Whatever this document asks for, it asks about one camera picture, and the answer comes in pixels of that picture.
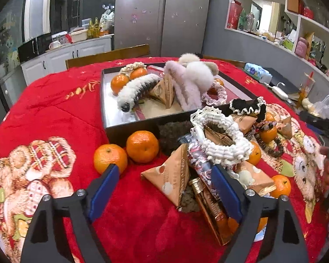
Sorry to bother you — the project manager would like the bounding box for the silver refrigerator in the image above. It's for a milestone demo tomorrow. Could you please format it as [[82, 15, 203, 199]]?
[[114, 0, 212, 59]]

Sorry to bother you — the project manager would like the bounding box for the cream scrunchie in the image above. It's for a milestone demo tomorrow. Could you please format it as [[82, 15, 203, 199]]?
[[119, 62, 147, 75]]

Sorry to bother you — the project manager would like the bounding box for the black shallow box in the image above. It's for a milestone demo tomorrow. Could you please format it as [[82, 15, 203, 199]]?
[[100, 62, 260, 148]]

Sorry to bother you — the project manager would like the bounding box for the black scrunchie white trim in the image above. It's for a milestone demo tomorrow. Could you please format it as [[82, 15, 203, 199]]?
[[229, 96, 267, 123]]

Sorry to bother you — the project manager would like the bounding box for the white knitted scrunchie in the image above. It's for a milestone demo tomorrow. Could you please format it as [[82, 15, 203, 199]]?
[[190, 106, 254, 169]]

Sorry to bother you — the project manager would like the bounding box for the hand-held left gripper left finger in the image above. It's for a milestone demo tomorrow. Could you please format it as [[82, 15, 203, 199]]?
[[20, 163, 120, 263]]

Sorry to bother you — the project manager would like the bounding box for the dark flat object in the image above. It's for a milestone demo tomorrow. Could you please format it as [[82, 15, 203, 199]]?
[[299, 111, 329, 143]]

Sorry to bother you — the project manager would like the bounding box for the pink pouch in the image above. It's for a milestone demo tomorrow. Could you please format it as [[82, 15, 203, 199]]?
[[294, 37, 309, 58]]

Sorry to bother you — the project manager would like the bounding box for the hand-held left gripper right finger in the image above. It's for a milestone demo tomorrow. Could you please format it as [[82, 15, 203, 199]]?
[[211, 164, 309, 263]]

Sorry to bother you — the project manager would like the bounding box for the wooden chair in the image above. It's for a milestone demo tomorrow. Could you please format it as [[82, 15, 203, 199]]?
[[202, 55, 245, 69], [65, 44, 150, 70]]

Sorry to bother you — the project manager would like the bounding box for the red gift box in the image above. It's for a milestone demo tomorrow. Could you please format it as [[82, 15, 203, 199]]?
[[226, 0, 243, 30]]

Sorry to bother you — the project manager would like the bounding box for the white charger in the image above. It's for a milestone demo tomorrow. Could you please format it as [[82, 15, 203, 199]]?
[[271, 85, 289, 100]]

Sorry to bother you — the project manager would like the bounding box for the tan triangular packet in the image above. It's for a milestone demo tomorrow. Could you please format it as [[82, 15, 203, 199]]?
[[232, 160, 276, 196], [149, 72, 182, 110], [140, 143, 191, 208], [232, 113, 258, 135], [276, 114, 293, 140]]

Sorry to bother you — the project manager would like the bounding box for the red printed blanket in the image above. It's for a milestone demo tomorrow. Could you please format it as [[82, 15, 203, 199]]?
[[0, 57, 329, 263]]

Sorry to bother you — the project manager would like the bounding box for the black laptop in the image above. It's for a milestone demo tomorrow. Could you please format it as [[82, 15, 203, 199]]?
[[264, 67, 301, 94]]

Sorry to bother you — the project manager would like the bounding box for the pink scrunchie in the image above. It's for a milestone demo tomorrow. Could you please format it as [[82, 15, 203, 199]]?
[[202, 82, 227, 106]]

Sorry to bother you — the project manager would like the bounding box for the orange drink cup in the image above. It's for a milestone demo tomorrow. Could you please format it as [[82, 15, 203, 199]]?
[[300, 71, 316, 100]]

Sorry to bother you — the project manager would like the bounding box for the brown bead bracelet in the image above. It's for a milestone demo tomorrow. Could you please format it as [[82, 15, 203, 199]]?
[[254, 123, 285, 159]]

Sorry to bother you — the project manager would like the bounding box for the white kitchen cabinet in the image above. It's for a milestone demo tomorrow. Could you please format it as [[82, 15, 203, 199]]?
[[20, 34, 113, 87]]

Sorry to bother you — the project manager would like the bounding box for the beige fluffy hair clip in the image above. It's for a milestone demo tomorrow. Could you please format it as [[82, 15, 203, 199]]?
[[178, 53, 220, 75]]

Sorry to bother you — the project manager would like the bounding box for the person's right hand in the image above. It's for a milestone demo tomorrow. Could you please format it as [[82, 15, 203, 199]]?
[[319, 146, 329, 195]]

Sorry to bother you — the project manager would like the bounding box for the white fluffy claw clip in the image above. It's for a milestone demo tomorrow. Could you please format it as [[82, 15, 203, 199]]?
[[116, 73, 161, 113]]

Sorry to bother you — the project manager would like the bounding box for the glass sliding door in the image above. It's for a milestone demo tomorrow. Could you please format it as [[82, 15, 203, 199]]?
[[0, 0, 26, 89]]

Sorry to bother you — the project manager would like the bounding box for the white wall shelf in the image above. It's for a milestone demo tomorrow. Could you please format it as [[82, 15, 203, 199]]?
[[224, 0, 329, 89]]

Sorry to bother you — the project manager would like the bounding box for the blue tissue pack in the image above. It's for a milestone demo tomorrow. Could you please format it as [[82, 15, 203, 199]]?
[[243, 63, 272, 84]]

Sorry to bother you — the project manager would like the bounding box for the black microwave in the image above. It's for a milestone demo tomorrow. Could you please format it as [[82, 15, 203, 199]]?
[[18, 32, 53, 63]]

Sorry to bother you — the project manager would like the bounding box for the pink fluffy pompom hair clip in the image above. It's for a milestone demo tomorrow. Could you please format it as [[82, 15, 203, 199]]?
[[164, 60, 209, 112]]

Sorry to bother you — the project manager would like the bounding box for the brown fuzzy scrunchie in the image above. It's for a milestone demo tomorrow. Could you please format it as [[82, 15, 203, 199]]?
[[157, 120, 195, 157]]

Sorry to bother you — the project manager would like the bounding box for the clear plastic packet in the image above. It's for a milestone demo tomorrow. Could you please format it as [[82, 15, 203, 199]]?
[[187, 139, 218, 188]]

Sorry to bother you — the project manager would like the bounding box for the clear plastic bag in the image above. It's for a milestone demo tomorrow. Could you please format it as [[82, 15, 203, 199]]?
[[302, 94, 329, 121]]

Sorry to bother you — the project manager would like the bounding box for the white basin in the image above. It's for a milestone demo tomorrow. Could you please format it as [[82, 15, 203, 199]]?
[[70, 30, 88, 43]]

